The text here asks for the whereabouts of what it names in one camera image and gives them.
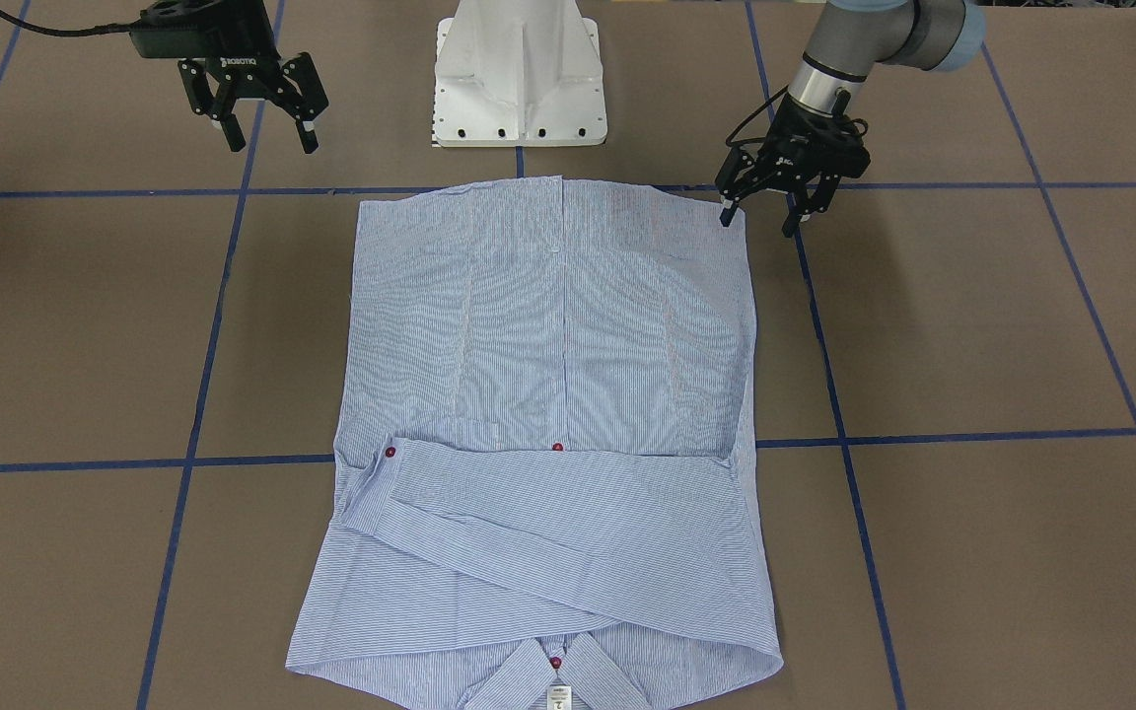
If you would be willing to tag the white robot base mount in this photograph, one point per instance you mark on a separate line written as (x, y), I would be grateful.
(515, 74)

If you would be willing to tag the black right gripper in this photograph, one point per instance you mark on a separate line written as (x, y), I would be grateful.
(245, 65)

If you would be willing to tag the blue tape grid lines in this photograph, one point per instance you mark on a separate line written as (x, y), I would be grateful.
(946, 367)

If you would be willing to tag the light blue striped shirt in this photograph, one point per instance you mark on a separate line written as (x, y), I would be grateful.
(545, 464)

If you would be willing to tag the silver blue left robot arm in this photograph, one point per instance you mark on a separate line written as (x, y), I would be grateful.
(851, 38)

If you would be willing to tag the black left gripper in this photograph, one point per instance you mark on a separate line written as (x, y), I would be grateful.
(791, 151)

